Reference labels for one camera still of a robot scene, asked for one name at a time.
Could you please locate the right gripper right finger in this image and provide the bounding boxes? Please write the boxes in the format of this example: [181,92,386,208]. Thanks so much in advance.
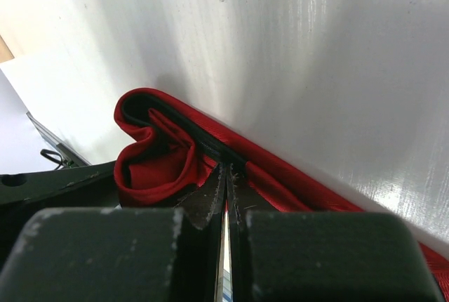
[226,164,257,301]

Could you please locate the red necktie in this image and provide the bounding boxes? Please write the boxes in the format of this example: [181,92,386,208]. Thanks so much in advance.
[114,88,448,301]

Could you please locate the wooden compartment box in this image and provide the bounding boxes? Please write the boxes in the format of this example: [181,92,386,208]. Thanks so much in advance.
[0,37,14,63]

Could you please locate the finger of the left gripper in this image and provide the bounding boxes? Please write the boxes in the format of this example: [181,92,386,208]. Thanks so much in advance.
[1,162,117,246]

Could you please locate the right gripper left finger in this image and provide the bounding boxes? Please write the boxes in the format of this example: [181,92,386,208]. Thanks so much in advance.
[173,164,226,301]

